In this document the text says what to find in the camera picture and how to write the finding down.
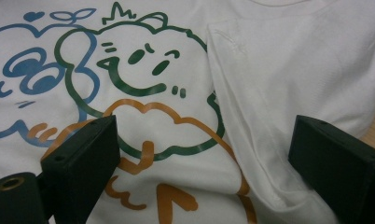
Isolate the white printed t-shirt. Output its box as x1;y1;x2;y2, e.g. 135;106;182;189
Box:
0;0;375;224

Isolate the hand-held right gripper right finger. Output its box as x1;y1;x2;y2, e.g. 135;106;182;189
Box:
287;114;375;224

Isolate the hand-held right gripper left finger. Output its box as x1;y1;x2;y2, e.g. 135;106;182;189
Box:
40;114;121;224

